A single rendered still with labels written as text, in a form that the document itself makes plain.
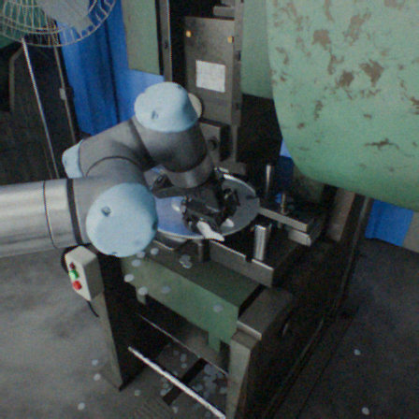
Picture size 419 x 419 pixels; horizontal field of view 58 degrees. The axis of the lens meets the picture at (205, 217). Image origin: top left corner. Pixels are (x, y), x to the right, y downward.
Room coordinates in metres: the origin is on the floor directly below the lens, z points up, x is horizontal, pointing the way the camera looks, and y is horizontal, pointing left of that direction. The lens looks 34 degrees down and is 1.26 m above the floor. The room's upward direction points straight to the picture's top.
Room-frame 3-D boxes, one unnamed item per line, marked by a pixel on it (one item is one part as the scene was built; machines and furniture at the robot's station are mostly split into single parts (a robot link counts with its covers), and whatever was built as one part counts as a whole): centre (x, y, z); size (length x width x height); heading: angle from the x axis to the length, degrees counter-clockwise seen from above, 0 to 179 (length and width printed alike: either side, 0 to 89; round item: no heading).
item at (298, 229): (0.76, -0.20, 0.76); 0.17 x 0.06 x 0.10; 53
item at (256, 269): (0.86, -0.06, 0.67); 0.45 x 0.30 x 0.06; 53
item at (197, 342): (0.87, -0.07, 0.31); 0.43 x 0.42 x 0.01; 53
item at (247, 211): (0.76, 0.02, 0.78); 0.29 x 0.29 x 0.01
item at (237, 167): (0.87, -0.07, 0.86); 0.20 x 0.16 x 0.05; 53
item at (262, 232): (0.66, -0.13, 0.75); 0.03 x 0.03 x 0.10; 53
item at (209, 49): (0.83, -0.04, 1.04); 0.17 x 0.15 x 0.30; 143
